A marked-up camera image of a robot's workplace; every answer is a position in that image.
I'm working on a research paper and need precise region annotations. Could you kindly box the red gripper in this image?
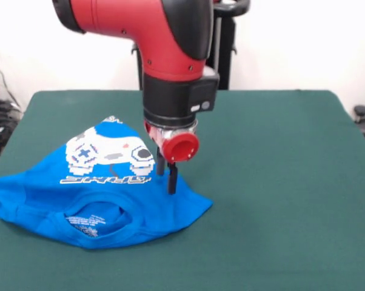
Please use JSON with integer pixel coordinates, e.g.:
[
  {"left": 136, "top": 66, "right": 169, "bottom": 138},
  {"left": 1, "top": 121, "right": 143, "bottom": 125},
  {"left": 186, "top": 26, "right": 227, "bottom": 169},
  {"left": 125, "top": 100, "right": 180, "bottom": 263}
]
[{"left": 143, "top": 119, "right": 201, "bottom": 195}]

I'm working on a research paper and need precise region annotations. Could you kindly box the blue printed T-shirt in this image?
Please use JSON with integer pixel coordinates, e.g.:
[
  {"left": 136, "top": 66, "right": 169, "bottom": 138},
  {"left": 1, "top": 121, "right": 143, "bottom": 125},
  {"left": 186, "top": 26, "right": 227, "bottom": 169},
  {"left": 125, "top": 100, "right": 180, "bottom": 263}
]
[{"left": 0, "top": 115, "right": 214, "bottom": 251}]

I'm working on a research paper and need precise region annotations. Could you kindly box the dark green table cloth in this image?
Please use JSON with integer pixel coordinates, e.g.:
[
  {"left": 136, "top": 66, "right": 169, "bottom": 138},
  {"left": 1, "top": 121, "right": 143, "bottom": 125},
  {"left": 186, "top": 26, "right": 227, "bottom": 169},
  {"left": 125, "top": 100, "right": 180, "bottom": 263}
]
[{"left": 0, "top": 89, "right": 365, "bottom": 291}]

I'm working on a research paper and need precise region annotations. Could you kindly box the black office chair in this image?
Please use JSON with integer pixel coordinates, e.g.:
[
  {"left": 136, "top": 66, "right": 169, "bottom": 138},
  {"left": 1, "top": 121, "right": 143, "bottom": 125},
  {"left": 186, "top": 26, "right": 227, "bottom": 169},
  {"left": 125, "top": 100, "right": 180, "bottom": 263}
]
[{"left": 353, "top": 104, "right": 365, "bottom": 152}]

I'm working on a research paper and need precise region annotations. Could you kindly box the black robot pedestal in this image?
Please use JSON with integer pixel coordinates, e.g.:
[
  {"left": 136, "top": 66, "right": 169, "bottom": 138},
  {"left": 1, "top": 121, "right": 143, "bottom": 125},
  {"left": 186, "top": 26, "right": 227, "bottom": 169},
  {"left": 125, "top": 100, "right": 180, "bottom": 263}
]
[{"left": 130, "top": 0, "right": 252, "bottom": 91}]

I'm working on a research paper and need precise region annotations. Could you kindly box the black cable tangle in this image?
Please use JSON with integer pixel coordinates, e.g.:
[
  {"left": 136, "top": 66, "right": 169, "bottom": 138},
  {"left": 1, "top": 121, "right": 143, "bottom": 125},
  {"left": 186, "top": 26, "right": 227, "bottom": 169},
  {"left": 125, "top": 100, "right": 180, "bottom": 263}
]
[{"left": 0, "top": 56, "right": 24, "bottom": 160}]

